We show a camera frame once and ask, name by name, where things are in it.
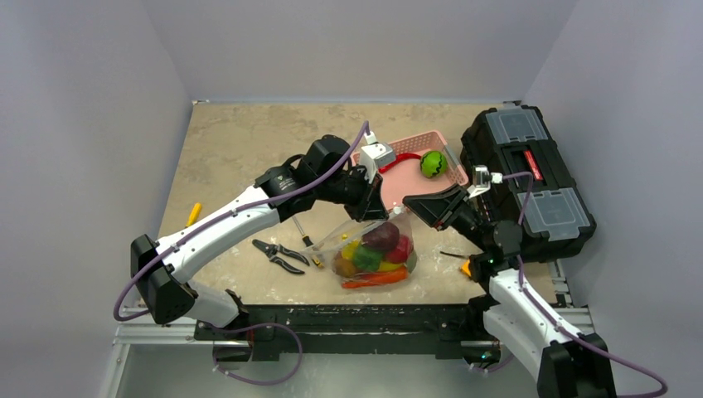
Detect red toy pomegranate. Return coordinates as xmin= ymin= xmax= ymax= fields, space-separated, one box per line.
xmin=384 ymin=235 xmax=414 ymax=264

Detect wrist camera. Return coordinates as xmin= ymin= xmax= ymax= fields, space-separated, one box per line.
xmin=467 ymin=165 xmax=503 ymax=199
xmin=358 ymin=130 xmax=396 ymax=182

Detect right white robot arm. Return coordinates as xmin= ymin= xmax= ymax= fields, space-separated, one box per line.
xmin=403 ymin=185 xmax=617 ymax=397

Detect orange toy carrot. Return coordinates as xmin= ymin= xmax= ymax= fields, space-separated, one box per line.
xmin=342 ymin=266 xmax=410 ymax=289

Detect pink plastic basket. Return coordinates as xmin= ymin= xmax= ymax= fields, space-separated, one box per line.
xmin=350 ymin=127 xmax=468 ymax=214

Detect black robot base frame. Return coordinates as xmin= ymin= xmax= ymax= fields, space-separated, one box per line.
xmin=194 ymin=300 xmax=507 ymax=366

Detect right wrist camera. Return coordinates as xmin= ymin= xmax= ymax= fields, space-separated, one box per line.
xmin=467 ymin=165 xmax=503 ymax=199

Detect black tool box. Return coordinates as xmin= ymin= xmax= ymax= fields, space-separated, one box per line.
xmin=460 ymin=105 xmax=597 ymax=262

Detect yellow toy banana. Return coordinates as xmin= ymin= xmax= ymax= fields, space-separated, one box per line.
xmin=340 ymin=240 xmax=361 ymax=260
xmin=377 ymin=261 xmax=405 ymax=273

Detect black pliers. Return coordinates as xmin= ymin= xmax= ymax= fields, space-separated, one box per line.
xmin=252 ymin=239 xmax=310 ymax=275

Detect red toy chili pepper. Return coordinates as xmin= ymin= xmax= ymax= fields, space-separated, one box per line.
xmin=379 ymin=153 xmax=421 ymax=174

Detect yellow tape measure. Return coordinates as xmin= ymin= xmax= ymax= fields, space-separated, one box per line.
xmin=439 ymin=250 xmax=472 ymax=278

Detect aluminium rail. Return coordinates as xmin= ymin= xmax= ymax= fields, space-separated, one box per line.
xmin=113 ymin=261 xmax=595 ymax=345

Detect green striped toy melon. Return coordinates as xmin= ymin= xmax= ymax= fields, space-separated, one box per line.
xmin=419 ymin=151 xmax=448 ymax=178

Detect brown toy kiwi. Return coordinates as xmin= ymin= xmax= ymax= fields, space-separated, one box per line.
xmin=333 ymin=256 xmax=358 ymax=279

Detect green toy bell pepper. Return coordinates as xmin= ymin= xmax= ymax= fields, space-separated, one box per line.
xmin=352 ymin=245 xmax=385 ymax=272

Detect dark red toy apple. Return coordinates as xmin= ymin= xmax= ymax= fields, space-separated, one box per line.
xmin=361 ymin=221 xmax=400 ymax=252

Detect black yellow screwdriver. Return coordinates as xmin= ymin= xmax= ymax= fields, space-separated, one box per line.
xmin=291 ymin=216 xmax=324 ymax=269

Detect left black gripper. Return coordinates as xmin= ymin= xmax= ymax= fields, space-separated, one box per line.
xmin=316 ymin=163 xmax=389 ymax=222

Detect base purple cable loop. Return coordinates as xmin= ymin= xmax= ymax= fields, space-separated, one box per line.
xmin=211 ymin=322 xmax=305 ymax=386

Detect small yellow handled tool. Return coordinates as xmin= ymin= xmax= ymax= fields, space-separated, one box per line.
xmin=185 ymin=202 xmax=202 ymax=227

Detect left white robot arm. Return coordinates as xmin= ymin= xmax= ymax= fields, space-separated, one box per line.
xmin=129 ymin=132 xmax=395 ymax=339

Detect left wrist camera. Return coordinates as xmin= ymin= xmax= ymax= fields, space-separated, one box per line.
xmin=358 ymin=130 xmax=396 ymax=182

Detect clear zip top bag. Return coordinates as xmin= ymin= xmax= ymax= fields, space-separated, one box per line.
xmin=310 ymin=208 xmax=418 ymax=289

